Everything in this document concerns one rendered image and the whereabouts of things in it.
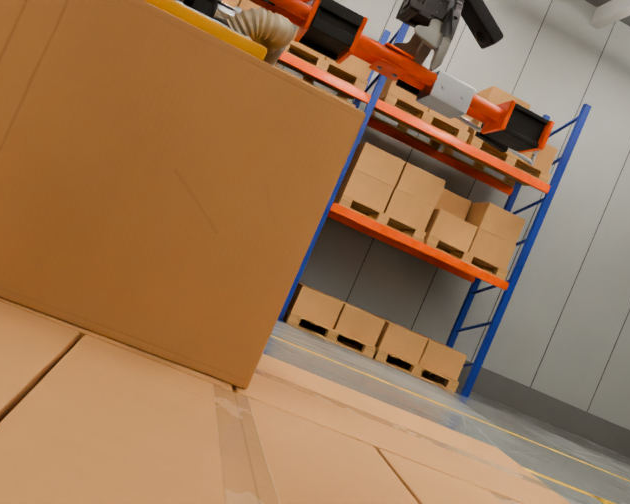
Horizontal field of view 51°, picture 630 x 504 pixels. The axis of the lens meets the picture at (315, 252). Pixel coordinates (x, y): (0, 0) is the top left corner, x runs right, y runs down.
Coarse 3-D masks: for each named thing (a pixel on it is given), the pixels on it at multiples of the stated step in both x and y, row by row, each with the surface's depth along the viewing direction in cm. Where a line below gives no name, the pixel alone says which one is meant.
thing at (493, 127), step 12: (504, 108) 108; (516, 108) 108; (492, 120) 111; (504, 120) 107; (516, 120) 108; (528, 120) 109; (540, 120) 109; (492, 132) 111; (504, 132) 108; (516, 132) 108; (528, 132) 109; (540, 132) 110; (504, 144) 114; (516, 144) 112; (528, 144) 109; (540, 144) 109
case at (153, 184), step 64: (0, 0) 78; (64, 0) 79; (128, 0) 81; (0, 64) 78; (64, 64) 80; (128, 64) 81; (192, 64) 83; (256, 64) 85; (0, 128) 79; (64, 128) 80; (128, 128) 82; (192, 128) 84; (256, 128) 85; (320, 128) 87; (0, 192) 79; (64, 192) 81; (128, 192) 82; (192, 192) 84; (256, 192) 86; (320, 192) 88; (0, 256) 80; (64, 256) 81; (128, 256) 83; (192, 256) 85; (256, 256) 87; (64, 320) 82; (128, 320) 83; (192, 320) 85; (256, 320) 87
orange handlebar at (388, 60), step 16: (256, 0) 103; (272, 0) 99; (288, 0) 99; (288, 16) 104; (304, 16) 100; (368, 48) 103; (384, 48) 103; (384, 64) 104; (400, 64) 104; (416, 64) 104; (416, 80) 109; (432, 80) 105; (480, 112) 108; (496, 112) 108
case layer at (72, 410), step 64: (0, 320) 70; (0, 384) 52; (64, 384) 59; (128, 384) 67; (192, 384) 78; (256, 384) 94; (320, 384) 118; (0, 448) 42; (64, 448) 46; (128, 448) 51; (192, 448) 57; (256, 448) 64; (320, 448) 75; (384, 448) 89; (448, 448) 110
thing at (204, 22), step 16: (144, 0) 84; (160, 0) 84; (176, 0) 86; (176, 16) 85; (192, 16) 85; (208, 16) 90; (208, 32) 86; (224, 32) 86; (240, 48) 87; (256, 48) 87
